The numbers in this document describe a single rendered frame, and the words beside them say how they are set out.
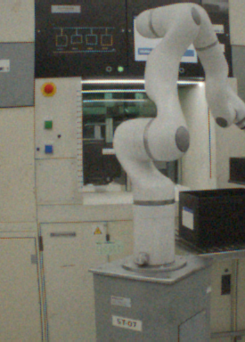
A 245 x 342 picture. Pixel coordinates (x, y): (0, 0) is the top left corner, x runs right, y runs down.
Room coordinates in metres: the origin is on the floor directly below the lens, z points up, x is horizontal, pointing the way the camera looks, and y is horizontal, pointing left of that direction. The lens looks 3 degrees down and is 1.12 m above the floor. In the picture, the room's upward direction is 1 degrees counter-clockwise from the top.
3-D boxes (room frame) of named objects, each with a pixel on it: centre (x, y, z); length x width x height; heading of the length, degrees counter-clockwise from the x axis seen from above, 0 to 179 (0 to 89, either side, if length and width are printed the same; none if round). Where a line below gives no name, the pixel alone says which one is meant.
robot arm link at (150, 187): (1.50, -0.06, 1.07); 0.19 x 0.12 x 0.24; 49
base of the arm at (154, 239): (1.48, -0.08, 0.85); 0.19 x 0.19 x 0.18
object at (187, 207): (1.83, -0.36, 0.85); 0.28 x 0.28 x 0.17; 9
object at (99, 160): (2.77, 0.14, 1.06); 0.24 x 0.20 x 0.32; 100
